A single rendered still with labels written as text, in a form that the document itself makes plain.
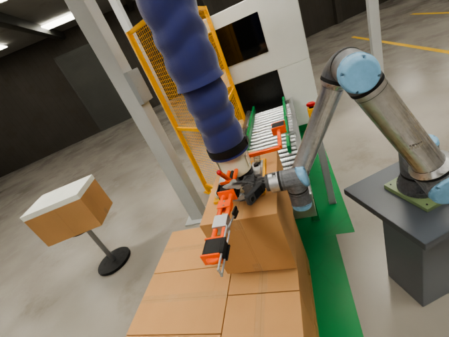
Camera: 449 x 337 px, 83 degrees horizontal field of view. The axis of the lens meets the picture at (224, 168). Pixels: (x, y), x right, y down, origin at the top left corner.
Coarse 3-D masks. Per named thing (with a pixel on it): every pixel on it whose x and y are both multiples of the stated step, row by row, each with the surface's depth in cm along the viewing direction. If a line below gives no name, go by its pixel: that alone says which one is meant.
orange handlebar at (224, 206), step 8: (280, 136) 144; (280, 144) 136; (256, 152) 139; (264, 152) 138; (224, 200) 112; (232, 200) 113; (216, 208) 110; (224, 208) 112; (232, 208) 110; (216, 232) 99
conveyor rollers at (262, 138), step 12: (276, 108) 370; (288, 108) 350; (264, 120) 346; (276, 120) 333; (288, 120) 314; (252, 132) 328; (264, 132) 315; (252, 144) 297; (264, 144) 285; (276, 144) 273; (288, 156) 241; (288, 168) 225
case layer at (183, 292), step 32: (192, 256) 177; (160, 288) 163; (192, 288) 154; (224, 288) 145; (256, 288) 138; (288, 288) 131; (160, 320) 143; (192, 320) 136; (224, 320) 129; (256, 320) 123; (288, 320) 118
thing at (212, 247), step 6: (204, 240) 95; (210, 240) 93; (216, 240) 92; (204, 246) 92; (210, 246) 90; (216, 246) 89; (204, 252) 89; (210, 252) 88; (216, 252) 87; (204, 258) 88; (222, 258) 88; (204, 264) 90
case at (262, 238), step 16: (272, 160) 153; (208, 208) 137; (240, 208) 127; (256, 208) 122; (272, 208) 118; (288, 208) 151; (208, 224) 126; (240, 224) 122; (256, 224) 120; (272, 224) 118; (288, 224) 137; (240, 240) 128; (256, 240) 126; (272, 240) 124; (288, 240) 126; (240, 256) 135; (256, 256) 133; (272, 256) 131; (288, 256) 129; (240, 272) 143
